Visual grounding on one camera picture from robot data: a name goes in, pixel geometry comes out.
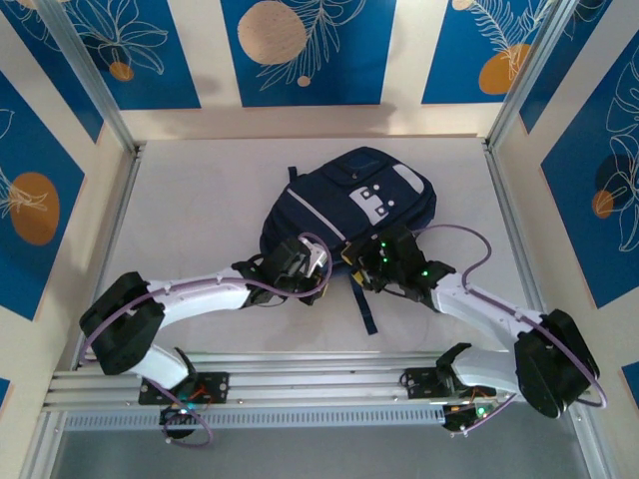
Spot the navy blue student backpack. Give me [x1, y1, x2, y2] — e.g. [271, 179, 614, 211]
[260, 145, 438, 335]

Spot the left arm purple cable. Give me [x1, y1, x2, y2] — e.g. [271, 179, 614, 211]
[82, 232, 331, 445]

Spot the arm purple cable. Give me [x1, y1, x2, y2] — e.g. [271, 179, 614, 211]
[82, 232, 331, 445]
[413, 224, 608, 440]

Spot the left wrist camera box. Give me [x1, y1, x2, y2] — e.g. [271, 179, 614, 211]
[299, 238, 331, 276]

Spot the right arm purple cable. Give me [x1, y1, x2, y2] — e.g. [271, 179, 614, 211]
[413, 224, 608, 440]

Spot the aluminium front frame rail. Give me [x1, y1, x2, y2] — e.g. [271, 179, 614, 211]
[42, 351, 590, 413]

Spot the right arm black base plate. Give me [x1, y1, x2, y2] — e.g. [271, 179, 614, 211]
[404, 366, 496, 400]

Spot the grey slotted cable duct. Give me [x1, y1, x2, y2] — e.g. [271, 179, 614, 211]
[62, 402, 448, 431]

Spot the right aluminium side rail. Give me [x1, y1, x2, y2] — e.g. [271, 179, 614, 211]
[481, 139, 560, 358]

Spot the aluminium side rail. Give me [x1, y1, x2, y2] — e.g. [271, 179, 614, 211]
[481, 139, 560, 358]
[74, 142, 146, 370]

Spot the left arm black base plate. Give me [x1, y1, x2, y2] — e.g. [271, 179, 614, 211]
[138, 371, 231, 405]

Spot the left aluminium side rail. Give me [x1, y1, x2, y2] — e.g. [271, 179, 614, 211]
[74, 142, 146, 370]

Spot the right aluminium corner post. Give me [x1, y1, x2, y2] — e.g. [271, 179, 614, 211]
[486, 0, 583, 151]

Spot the aluminium corner post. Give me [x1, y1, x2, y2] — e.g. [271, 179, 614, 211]
[486, 0, 583, 151]
[37, 0, 139, 156]

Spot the left aluminium corner post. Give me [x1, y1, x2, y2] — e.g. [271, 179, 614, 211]
[37, 0, 139, 156]

